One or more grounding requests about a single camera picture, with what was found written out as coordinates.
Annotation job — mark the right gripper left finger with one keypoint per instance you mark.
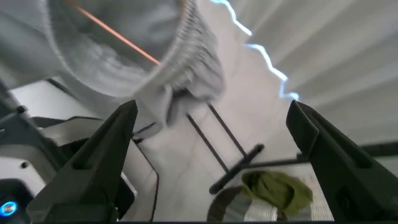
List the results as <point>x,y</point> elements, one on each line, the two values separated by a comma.
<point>87,174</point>

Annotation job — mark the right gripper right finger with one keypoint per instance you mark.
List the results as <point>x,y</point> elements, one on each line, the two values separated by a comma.
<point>357,180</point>

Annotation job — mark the pale grey shorts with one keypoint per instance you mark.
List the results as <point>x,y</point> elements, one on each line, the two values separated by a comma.
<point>102,71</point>

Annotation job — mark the pink clothes hanger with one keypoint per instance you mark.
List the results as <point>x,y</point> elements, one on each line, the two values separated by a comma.
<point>124,39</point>

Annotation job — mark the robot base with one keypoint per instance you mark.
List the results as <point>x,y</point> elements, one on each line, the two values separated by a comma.
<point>18,165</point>

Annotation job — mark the white laundry basket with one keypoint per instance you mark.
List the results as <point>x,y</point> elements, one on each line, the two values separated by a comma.
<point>264,213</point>

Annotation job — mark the black clothes rack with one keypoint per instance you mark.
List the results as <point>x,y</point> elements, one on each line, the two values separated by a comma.
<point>236,169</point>

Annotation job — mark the green garment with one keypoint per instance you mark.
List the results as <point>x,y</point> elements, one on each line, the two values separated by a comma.
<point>273,189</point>

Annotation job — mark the white curtain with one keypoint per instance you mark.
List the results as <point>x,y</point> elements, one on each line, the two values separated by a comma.
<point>335,46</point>

